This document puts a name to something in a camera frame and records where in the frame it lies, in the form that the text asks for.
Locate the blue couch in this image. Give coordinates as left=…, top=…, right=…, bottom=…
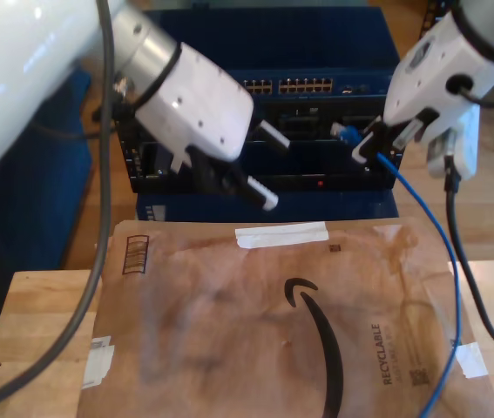
left=0, top=69, right=95, bottom=326

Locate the long white tape strip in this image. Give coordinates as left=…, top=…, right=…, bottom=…
left=233, top=220, right=330, bottom=250

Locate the blue network cable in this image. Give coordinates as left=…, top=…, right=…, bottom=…
left=331, top=121, right=464, bottom=418

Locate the blue network switch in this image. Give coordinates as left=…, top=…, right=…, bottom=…
left=141, top=6, right=406, bottom=104

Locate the brown packing paper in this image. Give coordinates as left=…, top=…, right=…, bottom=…
left=76, top=217, right=494, bottom=418

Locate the white paper label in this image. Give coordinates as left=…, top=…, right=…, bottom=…
left=81, top=334, right=116, bottom=391

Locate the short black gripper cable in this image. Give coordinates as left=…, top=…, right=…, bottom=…
left=449, top=73, right=494, bottom=108

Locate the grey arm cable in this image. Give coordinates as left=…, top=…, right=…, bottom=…
left=0, top=0, right=119, bottom=415

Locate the small white tape piece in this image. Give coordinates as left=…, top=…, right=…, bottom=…
left=450, top=341, right=490, bottom=380

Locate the dark blue base box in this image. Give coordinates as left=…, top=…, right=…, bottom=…
left=135, top=191, right=401, bottom=222

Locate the black rack server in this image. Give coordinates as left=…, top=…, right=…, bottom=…
left=246, top=98, right=389, bottom=145

